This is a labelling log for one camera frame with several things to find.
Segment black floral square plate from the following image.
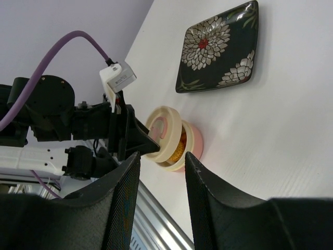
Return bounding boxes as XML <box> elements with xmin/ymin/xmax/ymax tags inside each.
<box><xmin>175</xmin><ymin>1</ymin><xmax>259</xmax><ymax>93</ymax></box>

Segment cream round box lid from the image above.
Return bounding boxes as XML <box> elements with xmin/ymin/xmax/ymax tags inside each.
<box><xmin>145</xmin><ymin>106</ymin><xmax>182</xmax><ymax>163</ymax></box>

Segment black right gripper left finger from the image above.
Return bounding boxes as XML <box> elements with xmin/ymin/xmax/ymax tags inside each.
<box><xmin>1</xmin><ymin>153</ymin><xmax>140</xmax><ymax>249</ymax></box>

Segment aluminium mounting rail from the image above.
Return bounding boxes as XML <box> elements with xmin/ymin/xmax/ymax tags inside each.
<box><xmin>130</xmin><ymin>181</ymin><xmax>194</xmax><ymax>249</ymax></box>

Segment orange round cracker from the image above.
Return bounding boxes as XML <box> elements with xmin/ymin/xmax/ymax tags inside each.
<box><xmin>167</xmin><ymin>132</ymin><xmax>187</xmax><ymax>164</ymax></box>

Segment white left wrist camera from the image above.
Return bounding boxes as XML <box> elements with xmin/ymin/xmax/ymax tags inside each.
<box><xmin>99</xmin><ymin>62</ymin><xmax>137</xmax><ymax>113</ymax></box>

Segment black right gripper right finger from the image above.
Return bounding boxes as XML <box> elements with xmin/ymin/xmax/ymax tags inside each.
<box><xmin>185</xmin><ymin>153</ymin><xmax>332</xmax><ymax>249</ymax></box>

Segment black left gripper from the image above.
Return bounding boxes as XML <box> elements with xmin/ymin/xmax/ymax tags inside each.
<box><xmin>71</xmin><ymin>101</ymin><xmax>160</xmax><ymax>160</ymax></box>

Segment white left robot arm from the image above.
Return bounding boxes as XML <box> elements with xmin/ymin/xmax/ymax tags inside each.
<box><xmin>1</xmin><ymin>75</ymin><xmax>160</xmax><ymax>181</ymax></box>

